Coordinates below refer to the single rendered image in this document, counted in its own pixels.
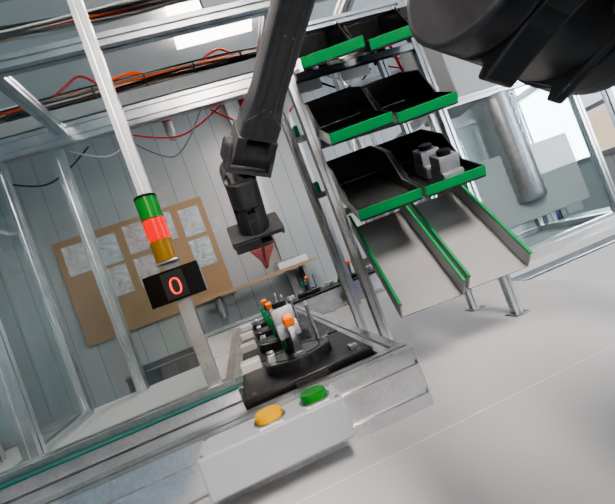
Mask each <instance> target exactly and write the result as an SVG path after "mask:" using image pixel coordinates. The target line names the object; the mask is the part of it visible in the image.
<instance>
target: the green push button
mask: <svg viewBox="0 0 615 504"><path fill-rule="evenodd" d="M326 394H327V391H326V389H325V386H323V385H316V386H312V387H310V388H308V389H306V390H304V391H303V392H302V393H301V394H300V400H301V403H302V404H310V403H314V402H316V401H318V400H320V399H322V398H323V397H324V396H325V395H326Z"/></svg>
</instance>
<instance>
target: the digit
mask: <svg viewBox="0 0 615 504"><path fill-rule="evenodd" d="M159 277H160V279H161V282H162V285H163V288H164V290H165V293H166V296H167V298H168V301H171V300H174V299H177V298H179V297H182V296H185V295H187V294H190V291H189V289H188V286H187V283H186V280H185V278H184V275H183V272H182V269H181V268H179V269H176V270H173V271H170V272H167V273H164V274H162V275H159Z"/></svg>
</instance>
